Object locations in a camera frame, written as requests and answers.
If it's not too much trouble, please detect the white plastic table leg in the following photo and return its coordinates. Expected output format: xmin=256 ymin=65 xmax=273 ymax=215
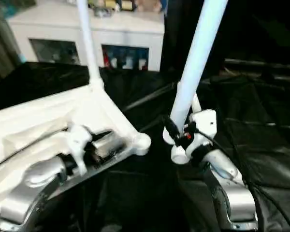
xmin=76 ymin=0 xmax=105 ymax=90
xmin=171 ymin=94 xmax=203 ymax=165
xmin=163 ymin=0 xmax=229 ymax=145

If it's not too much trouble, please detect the white plastic table top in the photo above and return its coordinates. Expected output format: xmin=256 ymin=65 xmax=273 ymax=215
xmin=0 ymin=82 xmax=152 ymax=228

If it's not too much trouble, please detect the black plastic mat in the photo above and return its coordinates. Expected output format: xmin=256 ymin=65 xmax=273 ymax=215
xmin=0 ymin=60 xmax=290 ymax=232

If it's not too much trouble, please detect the brown plush toy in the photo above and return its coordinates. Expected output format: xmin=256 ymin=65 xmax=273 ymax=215
xmin=135 ymin=0 xmax=164 ymax=12

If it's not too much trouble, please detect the white sideboard cabinet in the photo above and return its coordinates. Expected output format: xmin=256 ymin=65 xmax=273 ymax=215
xmin=7 ymin=0 xmax=165 ymax=72

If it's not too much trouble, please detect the grey toy figure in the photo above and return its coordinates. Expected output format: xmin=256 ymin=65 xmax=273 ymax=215
xmin=92 ymin=4 xmax=115 ymax=18

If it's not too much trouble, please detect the beige curtain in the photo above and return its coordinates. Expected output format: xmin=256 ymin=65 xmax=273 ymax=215
xmin=0 ymin=10 xmax=25 ymax=87

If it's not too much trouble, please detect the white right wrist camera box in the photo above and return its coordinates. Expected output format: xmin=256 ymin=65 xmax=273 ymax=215
xmin=186 ymin=109 xmax=218 ymax=160

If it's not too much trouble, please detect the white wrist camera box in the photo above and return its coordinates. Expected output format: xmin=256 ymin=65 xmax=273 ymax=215
xmin=186 ymin=109 xmax=218 ymax=160
xmin=63 ymin=123 xmax=93 ymax=177

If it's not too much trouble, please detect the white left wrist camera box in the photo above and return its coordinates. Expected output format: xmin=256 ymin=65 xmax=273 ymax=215
xmin=63 ymin=123 xmax=93 ymax=177

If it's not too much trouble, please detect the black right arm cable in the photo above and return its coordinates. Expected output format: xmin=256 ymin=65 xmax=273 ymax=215
xmin=193 ymin=127 xmax=290 ymax=232

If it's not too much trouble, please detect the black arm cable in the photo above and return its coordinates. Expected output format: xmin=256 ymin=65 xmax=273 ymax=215
xmin=193 ymin=127 xmax=290 ymax=232
xmin=0 ymin=127 xmax=71 ymax=172

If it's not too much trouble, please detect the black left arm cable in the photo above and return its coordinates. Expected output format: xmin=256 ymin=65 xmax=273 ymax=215
xmin=0 ymin=127 xmax=71 ymax=172

